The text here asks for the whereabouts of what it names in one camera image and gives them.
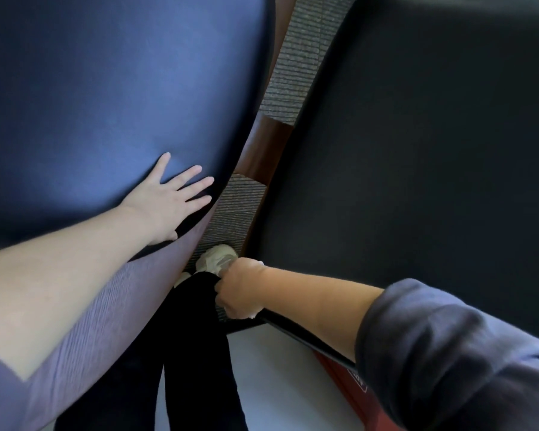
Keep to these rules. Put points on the white sneaker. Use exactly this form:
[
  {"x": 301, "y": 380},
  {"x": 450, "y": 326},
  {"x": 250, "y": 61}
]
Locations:
[
  {"x": 183, "y": 279},
  {"x": 215, "y": 258}
]

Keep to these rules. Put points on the red fire extinguisher box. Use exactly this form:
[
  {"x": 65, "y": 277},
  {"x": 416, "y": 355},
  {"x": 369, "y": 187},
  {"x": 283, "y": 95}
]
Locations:
[{"x": 359, "y": 399}]

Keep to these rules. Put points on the white right sneaker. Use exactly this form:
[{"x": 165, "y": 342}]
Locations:
[{"x": 215, "y": 258}]

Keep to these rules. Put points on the person's left hand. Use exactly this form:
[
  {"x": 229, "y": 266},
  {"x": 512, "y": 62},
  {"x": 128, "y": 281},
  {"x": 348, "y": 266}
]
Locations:
[{"x": 161, "y": 206}]

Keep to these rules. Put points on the person's right hand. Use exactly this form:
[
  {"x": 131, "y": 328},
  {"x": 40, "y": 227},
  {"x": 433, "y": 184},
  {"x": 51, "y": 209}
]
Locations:
[{"x": 242, "y": 287}]

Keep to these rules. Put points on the white left sneaker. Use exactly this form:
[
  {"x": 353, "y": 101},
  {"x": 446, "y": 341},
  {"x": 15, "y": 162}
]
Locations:
[{"x": 183, "y": 279}]

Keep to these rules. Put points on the person's right forearm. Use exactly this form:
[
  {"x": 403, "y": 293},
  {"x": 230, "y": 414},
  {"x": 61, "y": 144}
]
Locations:
[{"x": 323, "y": 305}]

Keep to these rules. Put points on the wooden chair with black cushion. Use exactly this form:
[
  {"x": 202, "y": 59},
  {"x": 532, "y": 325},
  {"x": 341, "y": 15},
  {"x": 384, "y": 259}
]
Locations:
[{"x": 408, "y": 152}]

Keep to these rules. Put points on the black trousers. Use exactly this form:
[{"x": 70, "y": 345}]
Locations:
[{"x": 193, "y": 354}]

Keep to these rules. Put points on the person's left forearm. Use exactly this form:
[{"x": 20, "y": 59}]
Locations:
[{"x": 49, "y": 282}]

